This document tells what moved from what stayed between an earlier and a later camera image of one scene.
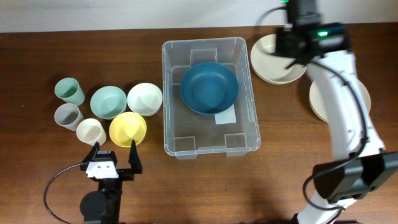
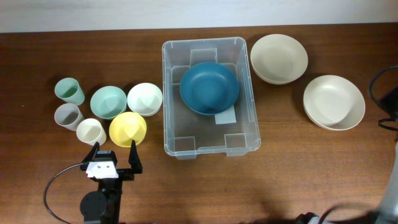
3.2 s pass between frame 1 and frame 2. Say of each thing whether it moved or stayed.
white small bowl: stayed
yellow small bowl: stayed
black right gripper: moved
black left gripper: stayed
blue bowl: stayed
